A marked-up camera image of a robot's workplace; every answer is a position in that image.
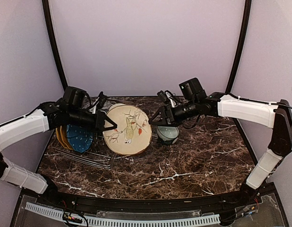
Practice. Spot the black frame post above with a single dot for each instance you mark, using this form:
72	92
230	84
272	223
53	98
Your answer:
240	45
53	43

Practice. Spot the blue plate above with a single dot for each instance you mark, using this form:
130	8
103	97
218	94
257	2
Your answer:
79	138

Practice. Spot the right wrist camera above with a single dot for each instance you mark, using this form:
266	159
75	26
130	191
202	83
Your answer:
169	98

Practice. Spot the right wiring bundle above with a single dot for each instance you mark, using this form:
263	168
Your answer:
247	210

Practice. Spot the metal wire dish rack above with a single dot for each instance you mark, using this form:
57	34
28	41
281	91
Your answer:
98	154

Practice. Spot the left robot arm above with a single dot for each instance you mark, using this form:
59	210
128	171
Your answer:
48	116

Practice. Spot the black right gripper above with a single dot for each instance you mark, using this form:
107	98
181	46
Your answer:
167	111

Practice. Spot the yellow dotted top plate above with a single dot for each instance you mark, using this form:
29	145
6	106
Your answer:
58	135

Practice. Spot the light blue slotted cable duct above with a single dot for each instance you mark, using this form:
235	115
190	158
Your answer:
92	221

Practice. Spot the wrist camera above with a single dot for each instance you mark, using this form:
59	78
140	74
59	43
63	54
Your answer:
98	103
169	98

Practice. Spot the left black frame post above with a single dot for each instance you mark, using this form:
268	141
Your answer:
53	43

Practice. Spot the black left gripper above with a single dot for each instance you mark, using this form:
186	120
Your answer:
100	117

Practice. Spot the left wiring bundle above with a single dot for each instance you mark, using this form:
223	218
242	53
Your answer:
71	216

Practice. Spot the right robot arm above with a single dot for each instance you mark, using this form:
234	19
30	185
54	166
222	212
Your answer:
274	115

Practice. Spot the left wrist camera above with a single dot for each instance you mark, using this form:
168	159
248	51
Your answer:
98	103

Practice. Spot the light green ceramic bowl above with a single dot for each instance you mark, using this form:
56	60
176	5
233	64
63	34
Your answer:
167	133

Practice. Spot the wiring bundle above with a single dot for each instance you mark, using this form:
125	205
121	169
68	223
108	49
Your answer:
247	210
71	216

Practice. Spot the yellow bottom plate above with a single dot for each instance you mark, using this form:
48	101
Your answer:
133	133

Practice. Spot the right black frame post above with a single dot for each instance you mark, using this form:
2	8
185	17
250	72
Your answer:
240	45

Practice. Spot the dark bowl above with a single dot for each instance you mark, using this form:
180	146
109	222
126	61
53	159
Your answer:
166	142

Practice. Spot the black front rail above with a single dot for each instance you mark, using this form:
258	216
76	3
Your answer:
92	205

